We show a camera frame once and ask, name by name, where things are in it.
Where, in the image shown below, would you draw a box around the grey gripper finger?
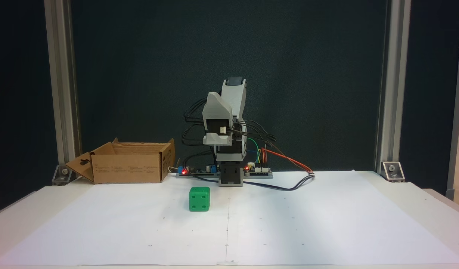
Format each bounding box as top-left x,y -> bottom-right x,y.
203,134 -> 232,146
202,92 -> 234,137

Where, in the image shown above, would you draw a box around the green dice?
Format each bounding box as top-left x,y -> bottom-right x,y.
189,186 -> 211,212

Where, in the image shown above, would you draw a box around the circuit board with blue terminal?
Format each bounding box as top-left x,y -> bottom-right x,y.
176,163 -> 219,176

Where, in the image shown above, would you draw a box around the small motor driver circuit board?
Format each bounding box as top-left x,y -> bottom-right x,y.
244,161 -> 272,174

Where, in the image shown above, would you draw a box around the brown cardboard box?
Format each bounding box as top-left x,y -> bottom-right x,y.
65,137 -> 176,184

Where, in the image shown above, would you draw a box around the grey metal upright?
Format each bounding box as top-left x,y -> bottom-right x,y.
446,0 -> 459,201

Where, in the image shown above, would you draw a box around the black arm wire bundle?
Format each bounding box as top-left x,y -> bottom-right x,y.
233,120 -> 277,145
182,98 -> 218,167

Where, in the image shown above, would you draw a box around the green jumper wire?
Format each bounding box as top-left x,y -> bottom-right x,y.
246,138 -> 261,165

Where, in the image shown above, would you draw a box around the yellow jumper wire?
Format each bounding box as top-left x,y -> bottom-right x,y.
240,148 -> 262,166

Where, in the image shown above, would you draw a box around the grey base plate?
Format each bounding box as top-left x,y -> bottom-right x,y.
176,172 -> 273,179

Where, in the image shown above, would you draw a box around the orange and red wires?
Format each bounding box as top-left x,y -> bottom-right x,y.
261,140 -> 314,175

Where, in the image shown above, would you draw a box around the long black cable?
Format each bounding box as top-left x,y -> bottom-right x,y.
192,174 -> 316,192

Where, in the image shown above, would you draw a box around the aluminium frame post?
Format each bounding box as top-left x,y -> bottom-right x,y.
44,0 -> 82,176
375,0 -> 411,174

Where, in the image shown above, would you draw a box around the metal corner bracket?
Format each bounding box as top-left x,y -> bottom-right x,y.
52,164 -> 74,186
381,161 -> 405,183

